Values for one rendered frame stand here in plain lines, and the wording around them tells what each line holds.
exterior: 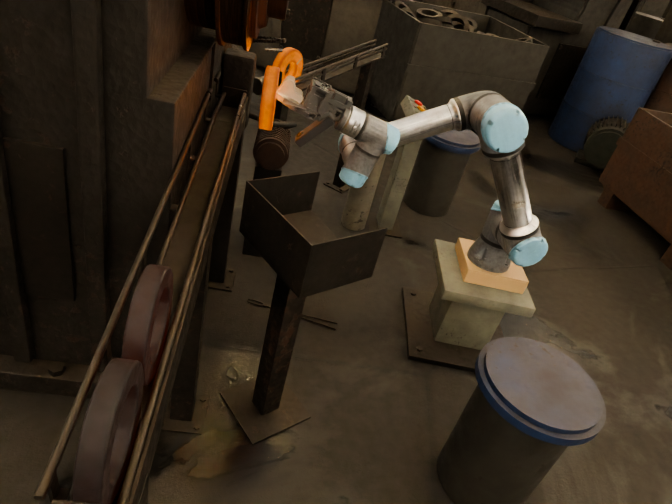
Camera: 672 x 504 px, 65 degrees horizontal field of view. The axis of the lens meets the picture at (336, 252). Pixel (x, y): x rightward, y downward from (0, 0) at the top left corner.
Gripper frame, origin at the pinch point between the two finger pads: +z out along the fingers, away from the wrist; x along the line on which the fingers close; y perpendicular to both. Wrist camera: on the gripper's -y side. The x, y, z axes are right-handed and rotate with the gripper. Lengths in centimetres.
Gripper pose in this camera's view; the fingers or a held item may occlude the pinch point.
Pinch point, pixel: (270, 90)
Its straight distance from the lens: 139.3
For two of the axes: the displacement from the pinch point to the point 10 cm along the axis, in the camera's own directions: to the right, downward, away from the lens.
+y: 4.6, -7.3, -5.0
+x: 0.3, 5.8, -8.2
